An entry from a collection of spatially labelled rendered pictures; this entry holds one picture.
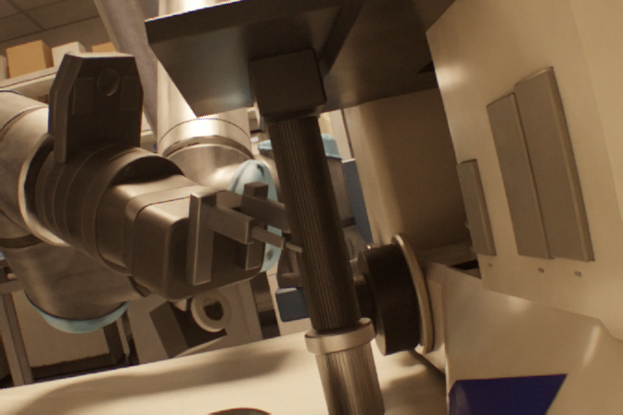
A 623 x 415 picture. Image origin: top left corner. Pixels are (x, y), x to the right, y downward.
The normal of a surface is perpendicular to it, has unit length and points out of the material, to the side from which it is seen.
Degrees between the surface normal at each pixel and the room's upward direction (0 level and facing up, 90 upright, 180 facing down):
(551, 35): 90
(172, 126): 57
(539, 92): 90
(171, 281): 115
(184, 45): 180
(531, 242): 90
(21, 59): 90
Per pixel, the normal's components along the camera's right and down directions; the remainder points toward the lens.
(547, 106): -0.97, 0.22
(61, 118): -0.65, 0.12
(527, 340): -0.87, -0.49
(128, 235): -0.87, 0.04
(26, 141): -0.40, -0.58
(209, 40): 0.22, 0.98
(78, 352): 0.05, -0.04
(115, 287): 0.08, 0.62
